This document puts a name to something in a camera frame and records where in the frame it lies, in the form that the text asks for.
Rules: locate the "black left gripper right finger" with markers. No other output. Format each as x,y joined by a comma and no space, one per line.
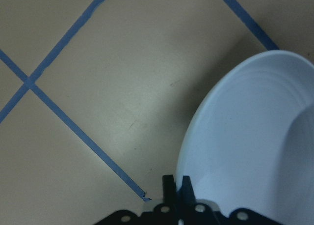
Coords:
187,194

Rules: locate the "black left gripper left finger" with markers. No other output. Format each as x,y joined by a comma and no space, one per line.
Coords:
169,190

